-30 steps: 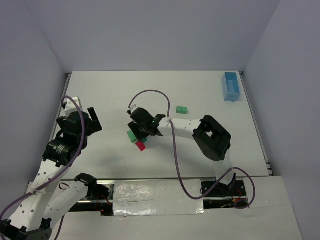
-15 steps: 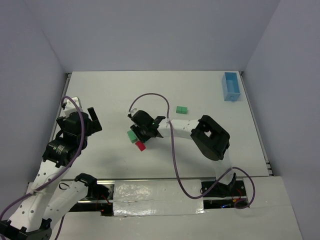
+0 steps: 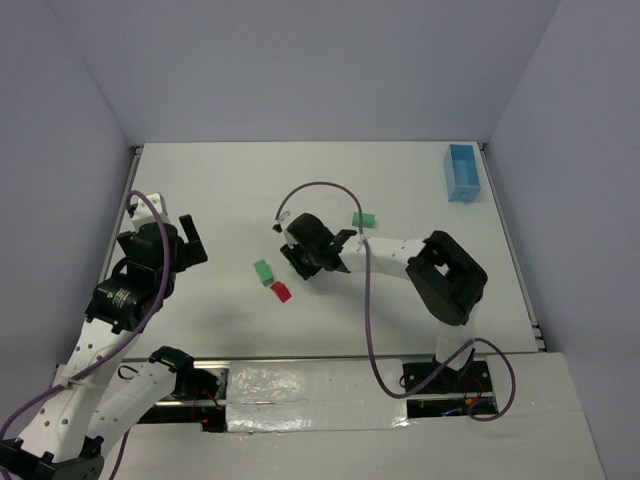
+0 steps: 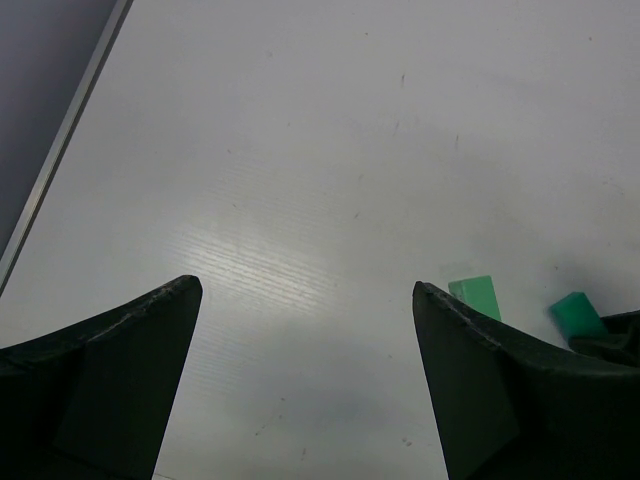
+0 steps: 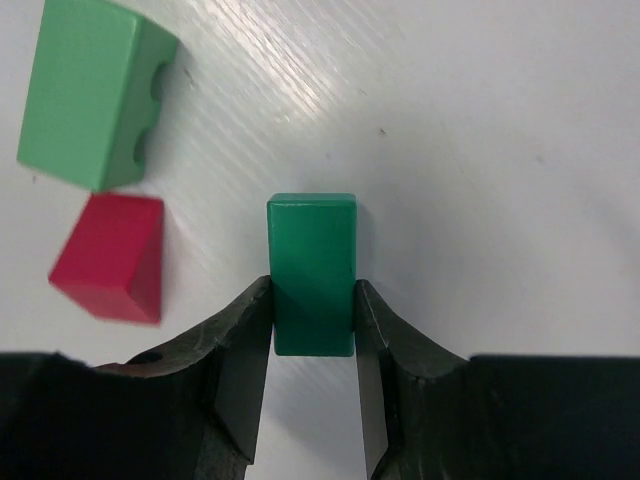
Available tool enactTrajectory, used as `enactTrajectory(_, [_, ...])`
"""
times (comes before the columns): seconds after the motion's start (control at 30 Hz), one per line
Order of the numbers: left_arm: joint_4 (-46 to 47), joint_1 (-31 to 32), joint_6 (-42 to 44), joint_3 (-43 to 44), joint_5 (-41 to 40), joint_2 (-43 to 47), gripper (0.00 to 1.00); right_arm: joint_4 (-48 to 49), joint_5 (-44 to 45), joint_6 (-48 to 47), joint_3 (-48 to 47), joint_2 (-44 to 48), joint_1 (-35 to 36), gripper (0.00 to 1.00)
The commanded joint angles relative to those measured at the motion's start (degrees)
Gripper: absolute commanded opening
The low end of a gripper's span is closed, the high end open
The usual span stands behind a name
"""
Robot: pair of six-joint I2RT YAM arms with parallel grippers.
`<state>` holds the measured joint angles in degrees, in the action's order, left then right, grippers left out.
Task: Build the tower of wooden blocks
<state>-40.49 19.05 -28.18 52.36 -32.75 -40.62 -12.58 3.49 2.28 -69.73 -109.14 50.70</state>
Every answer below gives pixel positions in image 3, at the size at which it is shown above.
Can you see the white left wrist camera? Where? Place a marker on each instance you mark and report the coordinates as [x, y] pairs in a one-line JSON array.
[[140, 213]]

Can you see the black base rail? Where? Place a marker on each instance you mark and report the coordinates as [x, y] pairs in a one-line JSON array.
[[207, 406]]

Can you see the blue plastic box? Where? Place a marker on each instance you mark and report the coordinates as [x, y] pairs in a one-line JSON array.
[[461, 174]]

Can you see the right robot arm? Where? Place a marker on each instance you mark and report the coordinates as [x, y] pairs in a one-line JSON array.
[[447, 279]]

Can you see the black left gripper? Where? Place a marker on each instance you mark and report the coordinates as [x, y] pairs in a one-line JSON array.
[[187, 248]]

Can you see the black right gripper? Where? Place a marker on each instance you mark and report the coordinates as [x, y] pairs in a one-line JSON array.
[[296, 260]]

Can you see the dark green wood block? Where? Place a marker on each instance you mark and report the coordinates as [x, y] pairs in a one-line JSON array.
[[364, 220]]

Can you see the red wood block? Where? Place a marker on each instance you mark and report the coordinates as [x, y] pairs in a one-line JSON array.
[[281, 291]]

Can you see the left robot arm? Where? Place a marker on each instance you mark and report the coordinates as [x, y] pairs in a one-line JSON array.
[[76, 426]]

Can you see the light green long block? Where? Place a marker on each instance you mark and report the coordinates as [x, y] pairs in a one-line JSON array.
[[264, 272]]

